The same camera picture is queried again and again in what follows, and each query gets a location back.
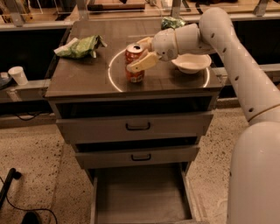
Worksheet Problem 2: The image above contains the white bowl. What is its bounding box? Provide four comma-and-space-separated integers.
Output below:
171, 53, 212, 74

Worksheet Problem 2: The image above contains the top drawer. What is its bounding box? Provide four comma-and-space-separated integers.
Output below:
57, 112, 213, 144

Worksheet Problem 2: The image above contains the black middle drawer handle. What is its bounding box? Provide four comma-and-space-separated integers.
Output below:
130, 154, 151, 162

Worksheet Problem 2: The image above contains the dark plate on ledge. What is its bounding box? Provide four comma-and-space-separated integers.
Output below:
0, 72, 12, 89

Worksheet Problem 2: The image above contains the black pole on floor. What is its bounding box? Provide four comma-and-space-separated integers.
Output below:
0, 168, 22, 208

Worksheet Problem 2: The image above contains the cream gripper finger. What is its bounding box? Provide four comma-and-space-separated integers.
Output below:
126, 52, 159, 74
137, 37, 152, 52

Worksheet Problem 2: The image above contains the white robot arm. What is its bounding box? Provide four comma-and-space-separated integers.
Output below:
127, 7, 280, 224

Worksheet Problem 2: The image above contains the middle drawer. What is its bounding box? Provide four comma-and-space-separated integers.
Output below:
74, 144, 200, 169

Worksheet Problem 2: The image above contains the orange soda can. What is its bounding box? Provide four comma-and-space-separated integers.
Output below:
125, 43, 144, 83

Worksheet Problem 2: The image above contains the black top drawer handle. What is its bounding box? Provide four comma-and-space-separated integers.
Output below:
125, 122, 151, 131

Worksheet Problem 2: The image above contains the white paper cup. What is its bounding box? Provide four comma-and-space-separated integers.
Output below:
8, 66, 28, 86

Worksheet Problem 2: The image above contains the black floor cable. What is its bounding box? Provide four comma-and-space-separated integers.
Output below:
0, 176, 59, 224

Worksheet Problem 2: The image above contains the crumpled green snack bag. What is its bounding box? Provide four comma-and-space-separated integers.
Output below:
161, 17, 186, 30

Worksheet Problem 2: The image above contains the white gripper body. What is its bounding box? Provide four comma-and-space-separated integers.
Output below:
151, 28, 179, 61

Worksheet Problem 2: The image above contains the open bottom drawer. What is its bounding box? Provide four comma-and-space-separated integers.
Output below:
90, 164, 209, 224

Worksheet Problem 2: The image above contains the green chip bag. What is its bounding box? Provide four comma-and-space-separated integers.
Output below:
54, 35, 107, 59

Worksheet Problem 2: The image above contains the grey drawer cabinet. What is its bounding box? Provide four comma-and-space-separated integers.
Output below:
44, 18, 223, 224

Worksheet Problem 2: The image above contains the black drawer handle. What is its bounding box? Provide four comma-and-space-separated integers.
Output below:
125, 122, 151, 131
130, 154, 151, 162

